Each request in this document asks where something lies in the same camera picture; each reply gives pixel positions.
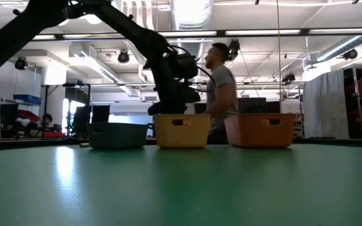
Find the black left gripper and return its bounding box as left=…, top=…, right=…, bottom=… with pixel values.
left=155, top=78, right=187, bottom=115

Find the yellow plastic bin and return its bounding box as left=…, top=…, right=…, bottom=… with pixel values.
left=153, top=114, right=212, bottom=149

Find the person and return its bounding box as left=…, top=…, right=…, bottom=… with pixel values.
left=26, top=113, right=62, bottom=139
left=203, top=42, right=240, bottom=145

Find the dark teal plastic bin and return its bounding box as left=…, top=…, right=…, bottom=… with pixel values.
left=87, top=122, right=149, bottom=149

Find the small black monitor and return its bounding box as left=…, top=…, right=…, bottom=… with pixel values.
left=80, top=104, right=111, bottom=124

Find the large black monitor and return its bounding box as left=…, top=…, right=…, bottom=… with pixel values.
left=237, top=97, right=268, bottom=115

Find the orange plastic bin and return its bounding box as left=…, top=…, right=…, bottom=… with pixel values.
left=224, top=112, right=297, bottom=149

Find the blue storage crate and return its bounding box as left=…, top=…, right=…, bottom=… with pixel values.
left=13, top=94, right=43, bottom=106

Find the white curtain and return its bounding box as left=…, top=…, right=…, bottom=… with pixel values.
left=302, top=68, right=351, bottom=140

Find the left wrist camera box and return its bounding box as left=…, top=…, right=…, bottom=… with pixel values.
left=180, top=85, right=201, bottom=104

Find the black left camera cable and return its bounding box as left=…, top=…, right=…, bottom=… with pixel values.
left=168, top=43, right=216, bottom=94

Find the silver ventilation duct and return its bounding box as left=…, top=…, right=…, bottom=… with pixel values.
left=170, top=0, right=215, bottom=60

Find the background black frame station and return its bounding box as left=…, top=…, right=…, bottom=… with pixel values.
left=41, top=80, right=306, bottom=141

